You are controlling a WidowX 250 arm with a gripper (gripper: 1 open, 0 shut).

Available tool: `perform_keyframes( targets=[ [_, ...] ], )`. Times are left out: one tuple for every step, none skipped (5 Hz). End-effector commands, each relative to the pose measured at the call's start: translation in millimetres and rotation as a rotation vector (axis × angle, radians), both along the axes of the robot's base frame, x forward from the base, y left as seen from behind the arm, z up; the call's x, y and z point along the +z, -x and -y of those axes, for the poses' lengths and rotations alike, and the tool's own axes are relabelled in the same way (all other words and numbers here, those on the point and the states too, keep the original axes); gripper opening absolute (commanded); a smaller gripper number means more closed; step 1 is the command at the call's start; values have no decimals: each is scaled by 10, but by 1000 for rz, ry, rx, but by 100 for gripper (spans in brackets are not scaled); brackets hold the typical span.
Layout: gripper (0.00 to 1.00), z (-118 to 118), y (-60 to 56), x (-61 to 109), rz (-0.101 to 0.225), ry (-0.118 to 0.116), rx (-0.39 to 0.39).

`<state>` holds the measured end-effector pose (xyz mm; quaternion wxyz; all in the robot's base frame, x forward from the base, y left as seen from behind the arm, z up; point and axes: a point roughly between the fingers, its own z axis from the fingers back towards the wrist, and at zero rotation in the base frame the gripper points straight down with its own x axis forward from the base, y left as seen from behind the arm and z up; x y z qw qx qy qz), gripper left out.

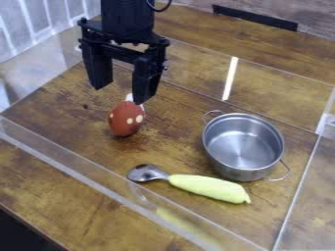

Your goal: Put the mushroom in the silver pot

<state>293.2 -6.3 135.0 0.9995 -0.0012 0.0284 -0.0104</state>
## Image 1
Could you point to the black bar on table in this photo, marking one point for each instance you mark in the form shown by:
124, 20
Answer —
257, 18

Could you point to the silver metal pot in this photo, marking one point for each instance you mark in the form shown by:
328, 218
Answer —
245, 147

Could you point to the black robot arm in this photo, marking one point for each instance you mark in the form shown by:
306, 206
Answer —
125, 16

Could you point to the spoon with yellow handle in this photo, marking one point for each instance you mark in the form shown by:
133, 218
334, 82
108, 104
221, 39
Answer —
202, 185

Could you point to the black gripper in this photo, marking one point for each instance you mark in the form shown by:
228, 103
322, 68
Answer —
141, 47

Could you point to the clear acrylic enclosure wall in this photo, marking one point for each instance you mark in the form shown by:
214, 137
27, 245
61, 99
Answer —
64, 165

